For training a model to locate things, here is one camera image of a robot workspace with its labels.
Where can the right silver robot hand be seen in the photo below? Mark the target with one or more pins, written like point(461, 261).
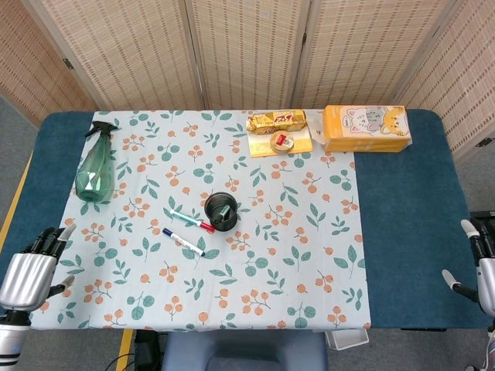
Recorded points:
point(487, 278)

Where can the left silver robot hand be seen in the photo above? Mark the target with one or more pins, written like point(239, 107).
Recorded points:
point(27, 278)

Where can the blue capped marker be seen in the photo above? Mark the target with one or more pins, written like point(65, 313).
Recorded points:
point(183, 242)

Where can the red capped marker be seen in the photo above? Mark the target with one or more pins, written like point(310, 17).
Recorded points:
point(191, 220)

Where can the black marker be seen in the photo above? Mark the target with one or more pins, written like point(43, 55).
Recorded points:
point(224, 214)

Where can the black mesh pen holder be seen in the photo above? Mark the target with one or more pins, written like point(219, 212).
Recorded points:
point(228, 227)

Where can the green plastic spray bottle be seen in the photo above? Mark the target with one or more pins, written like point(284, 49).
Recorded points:
point(94, 174)

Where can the black screen hinge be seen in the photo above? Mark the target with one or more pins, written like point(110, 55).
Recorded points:
point(485, 142)
point(304, 38)
point(68, 64)

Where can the white plastic box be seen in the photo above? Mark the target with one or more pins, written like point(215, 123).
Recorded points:
point(347, 340)

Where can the yellow cat tissue pack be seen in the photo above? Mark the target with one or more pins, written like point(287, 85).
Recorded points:
point(363, 127)

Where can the floral printed tablecloth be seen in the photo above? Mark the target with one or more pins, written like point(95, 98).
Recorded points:
point(270, 270)

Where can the white crumpled plastic wrapper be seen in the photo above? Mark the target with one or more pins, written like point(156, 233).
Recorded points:
point(316, 129)

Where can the woven bamboo folding screen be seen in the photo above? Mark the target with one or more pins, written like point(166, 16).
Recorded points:
point(135, 58)

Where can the round tin with red label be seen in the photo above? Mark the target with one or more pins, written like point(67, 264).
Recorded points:
point(281, 142)

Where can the gold biscuit packet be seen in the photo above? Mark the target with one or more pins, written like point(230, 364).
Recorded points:
point(278, 120)

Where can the black metal frame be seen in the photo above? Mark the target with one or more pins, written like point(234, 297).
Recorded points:
point(483, 214)

